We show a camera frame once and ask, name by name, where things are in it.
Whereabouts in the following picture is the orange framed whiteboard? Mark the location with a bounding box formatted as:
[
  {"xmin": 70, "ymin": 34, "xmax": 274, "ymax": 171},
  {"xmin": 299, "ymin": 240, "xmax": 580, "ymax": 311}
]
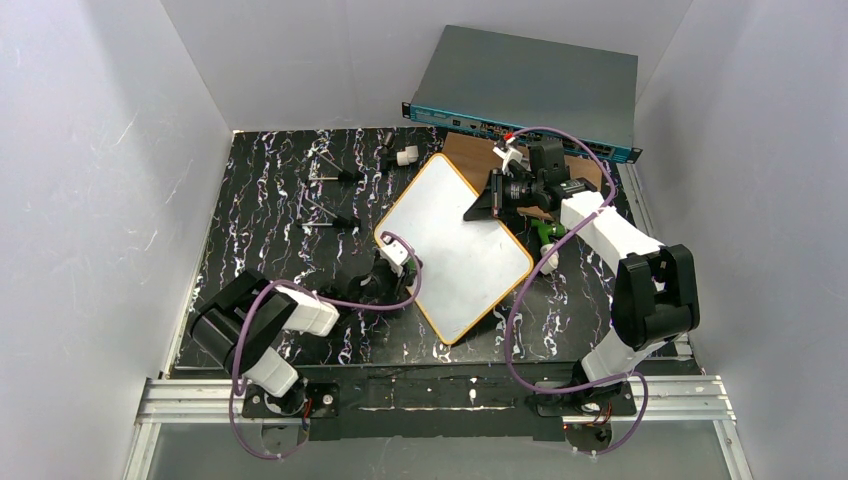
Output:
[{"xmin": 374, "ymin": 153, "xmax": 535, "ymax": 345}]

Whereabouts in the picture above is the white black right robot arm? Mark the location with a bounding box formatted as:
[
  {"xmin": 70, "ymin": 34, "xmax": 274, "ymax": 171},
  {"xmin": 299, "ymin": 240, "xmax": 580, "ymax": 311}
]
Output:
[{"xmin": 463, "ymin": 140, "xmax": 700, "ymax": 409}]

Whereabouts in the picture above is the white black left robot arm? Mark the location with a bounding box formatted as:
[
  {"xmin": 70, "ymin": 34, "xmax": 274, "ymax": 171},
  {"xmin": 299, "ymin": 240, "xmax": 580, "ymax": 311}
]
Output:
[{"xmin": 189, "ymin": 258, "xmax": 418, "ymax": 398}]

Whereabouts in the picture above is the white pipe elbow fitting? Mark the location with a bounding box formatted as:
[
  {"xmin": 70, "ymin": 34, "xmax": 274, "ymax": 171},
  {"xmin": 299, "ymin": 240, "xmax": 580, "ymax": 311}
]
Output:
[{"xmin": 539, "ymin": 243, "xmax": 559, "ymax": 275}]

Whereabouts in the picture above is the brown wooden board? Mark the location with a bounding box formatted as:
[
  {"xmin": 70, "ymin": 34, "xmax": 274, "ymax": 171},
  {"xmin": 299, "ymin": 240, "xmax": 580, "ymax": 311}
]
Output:
[{"xmin": 443, "ymin": 133, "xmax": 604, "ymax": 222}]

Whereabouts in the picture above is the white black pipe fitting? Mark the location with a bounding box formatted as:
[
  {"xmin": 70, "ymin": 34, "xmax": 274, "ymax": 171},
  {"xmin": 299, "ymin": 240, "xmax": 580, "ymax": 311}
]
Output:
[{"xmin": 378, "ymin": 145, "xmax": 419, "ymax": 170}]

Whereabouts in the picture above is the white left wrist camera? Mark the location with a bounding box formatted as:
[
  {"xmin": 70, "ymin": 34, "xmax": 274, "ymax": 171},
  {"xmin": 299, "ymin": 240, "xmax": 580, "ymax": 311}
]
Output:
[{"xmin": 379, "ymin": 240, "xmax": 412, "ymax": 273}]

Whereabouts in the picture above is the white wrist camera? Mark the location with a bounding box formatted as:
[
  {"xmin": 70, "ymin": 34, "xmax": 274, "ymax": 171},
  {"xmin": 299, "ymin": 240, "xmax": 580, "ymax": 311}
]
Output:
[
  {"xmin": 493, "ymin": 133, "xmax": 524, "ymax": 175},
  {"xmin": 379, "ymin": 240, "xmax": 412, "ymax": 273}
]

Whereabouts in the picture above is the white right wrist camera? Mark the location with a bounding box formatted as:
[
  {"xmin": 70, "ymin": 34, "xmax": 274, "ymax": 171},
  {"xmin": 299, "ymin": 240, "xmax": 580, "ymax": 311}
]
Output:
[{"xmin": 493, "ymin": 133, "xmax": 524, "ymax": 175}]

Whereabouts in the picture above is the teal network switch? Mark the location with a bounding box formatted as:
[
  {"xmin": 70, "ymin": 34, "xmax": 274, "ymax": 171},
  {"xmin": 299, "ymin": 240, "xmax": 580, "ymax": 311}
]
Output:
[{"xmin": 402, "ymin": 25, "xmax": 642, "ymax": 164}]

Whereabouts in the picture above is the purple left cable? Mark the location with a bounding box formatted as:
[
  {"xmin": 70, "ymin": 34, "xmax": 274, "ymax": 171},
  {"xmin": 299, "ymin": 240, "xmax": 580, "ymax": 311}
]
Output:
[{"xmin": 228, "ymin": 230, "xmax": 424, "ymax": 462}]

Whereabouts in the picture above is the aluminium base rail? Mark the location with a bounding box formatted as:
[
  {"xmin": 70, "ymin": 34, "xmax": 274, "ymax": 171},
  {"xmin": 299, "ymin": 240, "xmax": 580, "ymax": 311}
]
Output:
[{"xmin": 125, "ymin": 370, "xmax": 751, "ymax": 479}]

